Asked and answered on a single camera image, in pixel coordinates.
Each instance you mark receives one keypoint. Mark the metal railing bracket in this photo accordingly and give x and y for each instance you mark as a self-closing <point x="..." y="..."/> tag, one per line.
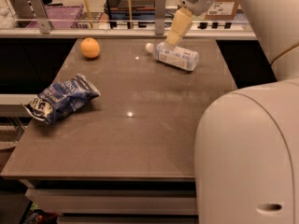
<point x="159" y="16"/>
<point x="41" y="16"/>

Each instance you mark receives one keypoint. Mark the blue chip bag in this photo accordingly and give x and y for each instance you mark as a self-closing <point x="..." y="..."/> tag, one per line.
<point x="61" y="99"/>

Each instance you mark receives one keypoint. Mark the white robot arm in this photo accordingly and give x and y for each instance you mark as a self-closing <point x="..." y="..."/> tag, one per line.
<point x="246" y="151"/>

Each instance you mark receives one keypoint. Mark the grey table with drawers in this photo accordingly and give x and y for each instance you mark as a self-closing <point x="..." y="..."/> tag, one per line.
<point x="129" y="151"/>

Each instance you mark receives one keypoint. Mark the orange topped cart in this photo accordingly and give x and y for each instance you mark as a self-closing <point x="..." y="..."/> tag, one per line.
<point x="130" y="11"/>

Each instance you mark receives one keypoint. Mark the orange fruit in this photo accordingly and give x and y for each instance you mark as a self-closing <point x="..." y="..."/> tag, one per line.
<point x="90" y="48"/>

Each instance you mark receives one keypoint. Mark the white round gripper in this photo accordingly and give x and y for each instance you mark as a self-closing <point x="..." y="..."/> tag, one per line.
<point x="199" y="1"/>

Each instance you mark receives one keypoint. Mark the middle metal railing bracket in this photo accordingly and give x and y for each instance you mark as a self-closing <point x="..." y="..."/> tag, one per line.
<point x="159" y="16"/>

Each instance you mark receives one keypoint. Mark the purple plastic crate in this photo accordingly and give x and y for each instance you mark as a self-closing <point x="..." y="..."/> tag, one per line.
<point x="64" y="17"/>

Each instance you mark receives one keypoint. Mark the yellow pole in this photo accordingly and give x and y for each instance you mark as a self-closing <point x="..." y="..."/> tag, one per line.
<point x="86" y="3"/>

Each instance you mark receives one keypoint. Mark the left metal railing bracket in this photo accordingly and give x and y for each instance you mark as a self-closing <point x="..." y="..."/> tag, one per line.
<point x="41" y="16"/>

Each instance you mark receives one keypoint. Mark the blue labelled plastic bottle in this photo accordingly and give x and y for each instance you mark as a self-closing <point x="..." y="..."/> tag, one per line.
<point x="179" y="57"/>

